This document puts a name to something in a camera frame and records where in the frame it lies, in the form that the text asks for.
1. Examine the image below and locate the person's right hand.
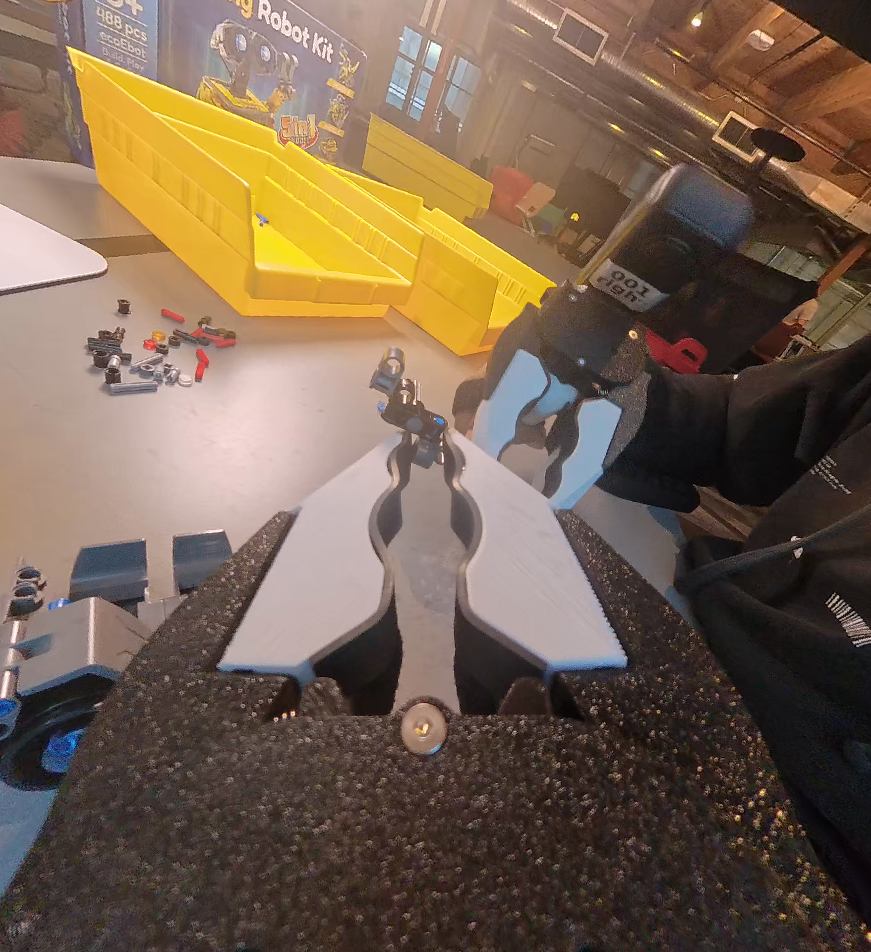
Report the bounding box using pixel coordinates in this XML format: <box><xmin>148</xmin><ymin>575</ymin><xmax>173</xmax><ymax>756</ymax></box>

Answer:
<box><xmin>452</xmin><ymin>376</ymin><xmax>491</xmax><ymax>438</ymax></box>

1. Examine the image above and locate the grey toy cab assembly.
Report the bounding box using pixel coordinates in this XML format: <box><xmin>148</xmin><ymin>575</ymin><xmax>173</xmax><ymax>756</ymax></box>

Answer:
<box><xmin>0</xmin><ymin>530</ymin><xmax>232</xmax><ymax>793</ymax></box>

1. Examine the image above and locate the stack of yellow bins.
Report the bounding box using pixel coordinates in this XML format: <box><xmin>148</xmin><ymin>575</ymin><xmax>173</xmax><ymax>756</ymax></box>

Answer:
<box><xmin>361</xmin><ymin>113</ymin><xmax>494</xmax><ymax>223</ymax></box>

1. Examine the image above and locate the pile of small toy pieces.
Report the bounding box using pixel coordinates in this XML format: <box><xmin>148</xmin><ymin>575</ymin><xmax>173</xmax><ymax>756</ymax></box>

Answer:
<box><xmin>86</xmin><ymin>297</ymin><xmax>239</xmax><ymax>395</ymax></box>

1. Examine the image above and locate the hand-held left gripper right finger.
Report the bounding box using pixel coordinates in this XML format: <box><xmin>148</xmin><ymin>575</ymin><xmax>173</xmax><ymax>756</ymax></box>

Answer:
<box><xmin>445</xmin><ymin>431</ymin><xmax>630</xmax><ymax>716</ymax></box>

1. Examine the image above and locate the red chair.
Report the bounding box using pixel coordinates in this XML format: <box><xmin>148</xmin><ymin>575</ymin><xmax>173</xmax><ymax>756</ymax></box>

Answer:
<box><xmin>489</xmin><ymin>165</ymin><xmax>536</xmax><ymax>217</ymax></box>

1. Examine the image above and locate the black connector with blue pin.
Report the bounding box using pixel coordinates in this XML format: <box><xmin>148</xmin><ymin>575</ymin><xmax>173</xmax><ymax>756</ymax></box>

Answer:
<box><xmin>379</xmin><ymin>379</ymin><xmax>450</xmax><ymax>447</ymax></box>

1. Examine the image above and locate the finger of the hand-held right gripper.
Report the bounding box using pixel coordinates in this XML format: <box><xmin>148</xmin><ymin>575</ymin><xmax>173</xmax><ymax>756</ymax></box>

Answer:
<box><xmin>472</xmin><ymin>348</ymin><xmax>555</xmax><ymax>461</ymax></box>
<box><xmin>545</xmin><ymin>398</ymin><xmax>622</xmax><ymax>512</ymax></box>

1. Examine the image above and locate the black rectangular panel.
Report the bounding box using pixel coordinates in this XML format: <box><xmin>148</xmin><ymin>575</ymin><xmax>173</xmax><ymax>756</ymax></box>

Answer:
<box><xmin>554</xmin><ymin>167</ymin><xmax>633</xmax><ymax>257</ymax></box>

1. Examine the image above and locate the white ceiling air vent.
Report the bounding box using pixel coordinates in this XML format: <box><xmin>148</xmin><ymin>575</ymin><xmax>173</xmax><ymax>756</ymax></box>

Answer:
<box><xmin>554</xmin><ymin>7</ymin><xmax>609</xmax><ymax>66</ymax></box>
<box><xmin>712</xmin><ymin>112</ymin><xmax>762</xmax><ymax>159</ymax></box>

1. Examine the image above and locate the black partition panel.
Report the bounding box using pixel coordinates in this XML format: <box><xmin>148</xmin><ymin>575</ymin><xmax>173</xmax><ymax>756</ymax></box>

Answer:
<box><xmin>651</xmin><ymin>249</ymin><xmax>819</xmax><ymax>376</ymax></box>

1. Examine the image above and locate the beige folding chair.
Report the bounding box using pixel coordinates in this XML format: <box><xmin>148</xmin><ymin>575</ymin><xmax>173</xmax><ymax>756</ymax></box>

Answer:
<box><xmin>517</xmin><ymin>182</ymin><xmax>558</xmax><ymax>236</ymax></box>

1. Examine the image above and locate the person's black hoodie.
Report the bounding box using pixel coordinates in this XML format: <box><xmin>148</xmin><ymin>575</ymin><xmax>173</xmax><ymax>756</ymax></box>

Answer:
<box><xmin>677</xmin><ymin>312</ymin><xmax>871</xmax><ymax>952</ymax></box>

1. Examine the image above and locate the black round stand lamp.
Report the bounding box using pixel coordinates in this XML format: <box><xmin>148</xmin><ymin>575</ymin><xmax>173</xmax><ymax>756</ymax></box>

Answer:
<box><xmin>750</xmin><ymin>126</ymin><xmax>808</xmax><ymax>194</ymax></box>

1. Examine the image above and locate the white book stand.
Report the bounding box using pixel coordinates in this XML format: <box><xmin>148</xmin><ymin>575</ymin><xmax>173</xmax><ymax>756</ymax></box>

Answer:
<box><xmin>0</xmin><ymin>182</ymin><xmax>109</xmax><ymax>302</ymax></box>

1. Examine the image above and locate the grey desk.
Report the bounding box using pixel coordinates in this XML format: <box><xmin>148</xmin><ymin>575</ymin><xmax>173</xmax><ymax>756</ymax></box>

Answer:
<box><xmin>0</xmin><ymin>152</ymin><xmax>704</xmax><ymax>952</ymax></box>

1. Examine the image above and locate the small black blue-pin assembly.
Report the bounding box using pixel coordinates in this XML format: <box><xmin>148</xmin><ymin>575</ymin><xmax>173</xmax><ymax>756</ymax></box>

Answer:
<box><xmin>370</xmin><ymin>347</ymin><xmax>408</xmax><ymax>395</ymax></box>

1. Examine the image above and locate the wide yellow bin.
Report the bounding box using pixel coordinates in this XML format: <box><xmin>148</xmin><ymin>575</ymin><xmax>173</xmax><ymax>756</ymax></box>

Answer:
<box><xmin>324</xmin><ymin>164</ymin><xmax>557</xmax><ymax>357</ymax></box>
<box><xmin>67</xmin><ymin>46</ymin><xmax>414</xmax><ymax>319</ymax></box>

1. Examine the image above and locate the colourful toy box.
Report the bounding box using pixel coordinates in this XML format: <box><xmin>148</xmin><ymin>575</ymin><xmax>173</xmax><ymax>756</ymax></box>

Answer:
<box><xmin>52</xmin><ymin>0</ymin><xmax>371</xmax><ymax>168</ymax></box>

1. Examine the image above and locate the paned window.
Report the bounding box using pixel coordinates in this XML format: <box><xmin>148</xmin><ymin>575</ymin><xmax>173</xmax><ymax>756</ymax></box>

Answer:
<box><xmin>387</xmin><ymin>26</ymin><xmax>482</xmax><ymax>129</ymax></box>

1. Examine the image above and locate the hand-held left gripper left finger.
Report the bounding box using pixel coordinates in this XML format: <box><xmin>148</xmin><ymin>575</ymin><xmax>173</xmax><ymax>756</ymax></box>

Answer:
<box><xmin>217</xmin><ymin>433</ymin><xmax>408</xmax><ymax>716</ymax></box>

